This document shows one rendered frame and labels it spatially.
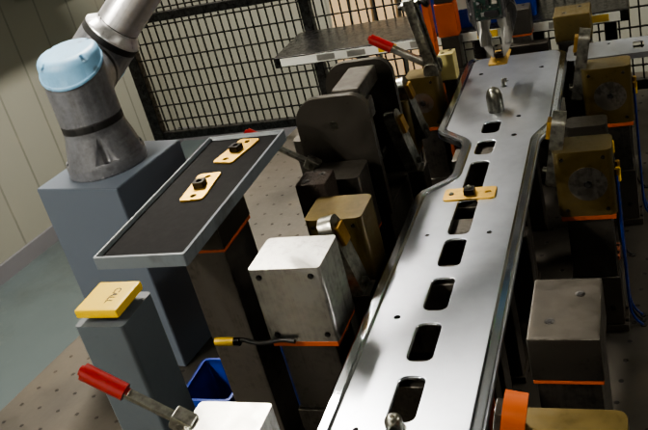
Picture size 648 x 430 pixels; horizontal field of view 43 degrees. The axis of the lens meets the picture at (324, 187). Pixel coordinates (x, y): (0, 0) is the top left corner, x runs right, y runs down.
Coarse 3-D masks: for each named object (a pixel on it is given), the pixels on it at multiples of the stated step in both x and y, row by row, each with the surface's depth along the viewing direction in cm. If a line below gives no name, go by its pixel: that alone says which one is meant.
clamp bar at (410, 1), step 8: (408, 0) 167; (416, 0) 168; (424, 0) 166; (400, 8) 169; (408, 8) 168; (416, 8) 170; (408, 16) 168; (416, 16) 168; (416, 24) 169; (424, 24) 171; (416, 32) 170; (424, 32) 172; (416, 40) 170; (424, 40) 170; (424, 48) 171; (432, 48) 173; (424, 56) 171; (432, 56) 171; (424, 64) 172
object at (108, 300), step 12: (96, 288) 100; (108, 288) 99; (120, 288) 99; (132, 288) 98; (84, 300) 98; (96, 300) 98; (108, 300) 97; (120, 300) 96; (132, 300) 98; (84, 312) 96; (96, 312) 96; (108, 312) 95; (120, 312) 95
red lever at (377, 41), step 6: (372, 36) 174; (372, 42) 174; (378, 42) 174; (384, 42) 174; (390, 42) 174; (384, 48) 174; (390, 48) 174; (396, 48) 174; (396, 54) 174; (402, 54) 174; (408, 54) 173; (414, 54) 174; (414, 60) 174; (420, 60) 173
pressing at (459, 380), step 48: (480, 96) 169; (528, 96) 163; (528, 144) 144; (432, 192) 137; (528, 192) 130; (432, 240) 123; (480, 240) 120; (384, 288) 114; (480, 288) 109; (384, 336) 104; (480, 336) 100; (336, 384) 98; (384, 384) 96; (432, 384) 94; (480, 384) 93
